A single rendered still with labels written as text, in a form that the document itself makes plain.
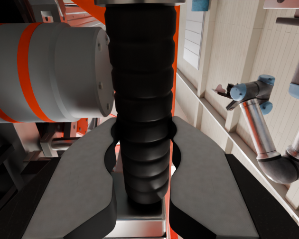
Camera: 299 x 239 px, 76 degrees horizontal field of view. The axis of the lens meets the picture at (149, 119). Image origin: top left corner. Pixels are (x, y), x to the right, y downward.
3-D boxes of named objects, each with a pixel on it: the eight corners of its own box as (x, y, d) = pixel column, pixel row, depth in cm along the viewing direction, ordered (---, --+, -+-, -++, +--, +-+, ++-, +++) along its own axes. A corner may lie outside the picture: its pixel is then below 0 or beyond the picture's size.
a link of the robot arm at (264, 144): (259, 189, 87) (224, 89, 96) (276, 182, 91) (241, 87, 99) (282, 192, 76) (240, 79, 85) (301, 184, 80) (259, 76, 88)
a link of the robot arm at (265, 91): (262, 80, 87) (256, 102, 92) (280, 77, 90) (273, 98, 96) (249, 75, 93) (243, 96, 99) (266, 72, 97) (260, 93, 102)
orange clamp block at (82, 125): (50, 133, 54) (64, 138, 63) (78, 133, 54) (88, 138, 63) (52, 109, 56) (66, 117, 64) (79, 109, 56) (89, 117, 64)
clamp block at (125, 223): (44, 220, 14) (62, 256, 17) (167, 218, 14) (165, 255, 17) (69, 170, 19) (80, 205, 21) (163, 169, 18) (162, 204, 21)
